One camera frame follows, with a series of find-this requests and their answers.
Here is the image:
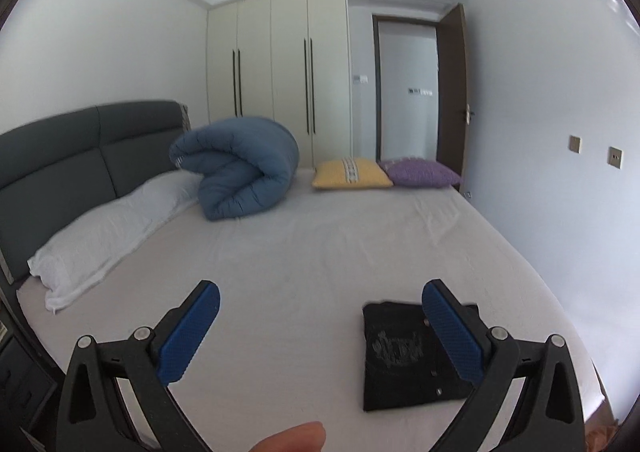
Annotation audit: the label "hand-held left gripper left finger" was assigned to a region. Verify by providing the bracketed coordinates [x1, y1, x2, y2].
[56, 279, 236, 452]

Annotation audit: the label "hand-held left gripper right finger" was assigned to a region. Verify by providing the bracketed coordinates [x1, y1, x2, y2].
[421, 279, 586, 452]

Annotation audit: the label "black denim pants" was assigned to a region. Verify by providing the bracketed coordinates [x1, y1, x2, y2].
[362, 301, 481, 413]

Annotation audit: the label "person's left hand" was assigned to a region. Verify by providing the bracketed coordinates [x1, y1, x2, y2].
[249, 422, 327, 452]

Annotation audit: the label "white pillow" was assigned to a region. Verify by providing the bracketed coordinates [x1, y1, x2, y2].
[27, 171, 203, 315]

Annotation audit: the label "bed with white sheet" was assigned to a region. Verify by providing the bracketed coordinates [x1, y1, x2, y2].
[15, 167, 608, 452]

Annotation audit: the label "purple cushion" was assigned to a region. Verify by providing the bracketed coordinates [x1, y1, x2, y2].
[378, 157, 462, 189]

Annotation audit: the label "dark nightstand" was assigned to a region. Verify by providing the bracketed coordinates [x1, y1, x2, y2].
[0, 329, 57, 415]

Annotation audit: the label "blue rolled duvet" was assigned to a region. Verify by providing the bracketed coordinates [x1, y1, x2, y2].
[169, 117, 301, 221]

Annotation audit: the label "yellow cushion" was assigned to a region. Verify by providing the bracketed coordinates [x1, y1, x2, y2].
[312, 157, 394, 191]

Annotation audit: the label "grey upholstered headboard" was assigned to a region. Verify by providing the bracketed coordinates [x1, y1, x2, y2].
[0, 100, 192, 283]

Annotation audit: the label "brown door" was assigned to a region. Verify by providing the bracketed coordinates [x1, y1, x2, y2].
[435, 3, 472, 193]

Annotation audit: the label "cream wardrobe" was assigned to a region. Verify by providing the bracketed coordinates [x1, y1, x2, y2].
[207, 0, 352, 171]

